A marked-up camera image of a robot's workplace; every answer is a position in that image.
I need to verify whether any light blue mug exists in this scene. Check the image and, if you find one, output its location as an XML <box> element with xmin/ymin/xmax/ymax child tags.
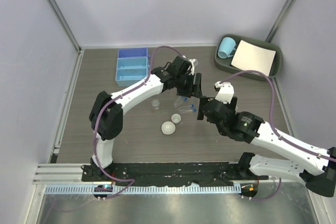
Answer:
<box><xmin>217</xmin><ymin>37</ymin><xmax>236</xmax><ymax>59</ymax></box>

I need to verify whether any white paper sheet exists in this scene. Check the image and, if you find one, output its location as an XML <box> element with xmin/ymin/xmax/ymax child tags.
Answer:
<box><xmin>231</xmin><ymin>40</ymin><xmax>276</xmax><ymax>76</ymax></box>

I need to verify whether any small clear glass flask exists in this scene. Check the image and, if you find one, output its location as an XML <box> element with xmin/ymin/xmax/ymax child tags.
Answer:
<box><xmin>151</xmin><ymin>99</ymin><xmax>160</xmax><ymax>114</ymax></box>

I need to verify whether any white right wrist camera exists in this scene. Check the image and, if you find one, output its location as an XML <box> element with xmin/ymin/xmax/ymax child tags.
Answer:
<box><xmin>214</xmin><ymin>81</ymin><xmax>234</xmax><ymax>104</ymax></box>

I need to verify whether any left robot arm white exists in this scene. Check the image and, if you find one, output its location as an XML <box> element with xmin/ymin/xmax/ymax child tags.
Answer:
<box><xmin>89</xmin><ymin>56</ymin><xmax>201</xmax><ymax>182</ymax></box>

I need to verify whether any white ceramic crucible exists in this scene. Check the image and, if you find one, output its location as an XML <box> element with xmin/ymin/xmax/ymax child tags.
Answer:
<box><xmin>171</xmin><ymin>113</ymin><xmax>181</xmax><ymax>124</ymax></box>

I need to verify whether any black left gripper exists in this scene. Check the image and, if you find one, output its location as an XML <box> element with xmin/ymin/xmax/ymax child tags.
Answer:
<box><xmin>174</xmin><ymin>72</ymin><xmax>202</xmax><ymax>98</ymax></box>

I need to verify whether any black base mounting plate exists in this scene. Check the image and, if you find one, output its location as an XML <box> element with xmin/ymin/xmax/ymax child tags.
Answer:
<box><xmin>81</xmin><ymin>162</ymin><xmax>269</xmax><ymax>187</ymax></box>

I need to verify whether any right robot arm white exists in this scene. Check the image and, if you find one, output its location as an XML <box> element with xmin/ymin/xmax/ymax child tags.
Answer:
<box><xmin>197</xmin><ymin>97</ymin><xmax>335</xmax><ymax>198</ymax></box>

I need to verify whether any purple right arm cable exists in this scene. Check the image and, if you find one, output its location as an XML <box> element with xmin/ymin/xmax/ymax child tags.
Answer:
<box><xmin>219</xmin><ymin>70</ymin><xmax>336</xmax><ymax>201</ymax></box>

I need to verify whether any blue three-compartment organizer bin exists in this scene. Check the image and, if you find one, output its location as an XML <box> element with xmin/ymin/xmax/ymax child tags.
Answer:
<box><xmin>115</xmin><ymin>47</ymin><xmax>150</xmax><ymax>87</ymax></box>

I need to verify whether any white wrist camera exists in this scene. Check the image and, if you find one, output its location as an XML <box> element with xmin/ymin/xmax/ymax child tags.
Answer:
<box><xmin>183</xmin><ymin>56</ymin><xmax>198</xmax><ymax>75</ymax></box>
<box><xmin>214</xmin><ymin>81</ymin><xmax>234</xmax><ymax>104</ymax></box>

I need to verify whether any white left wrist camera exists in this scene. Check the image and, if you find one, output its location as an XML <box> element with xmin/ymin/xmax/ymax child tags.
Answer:
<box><xmin>183</xmin><ymin>56</ymin><xmax>198</xmax><ymax>75</ymax></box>

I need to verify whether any white slotted cable duct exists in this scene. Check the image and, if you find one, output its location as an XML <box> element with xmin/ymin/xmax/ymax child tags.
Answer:
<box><xmin>45</xmin><ymin>183</ymin><xmax>241</xmax><ymax>195</ymax></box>

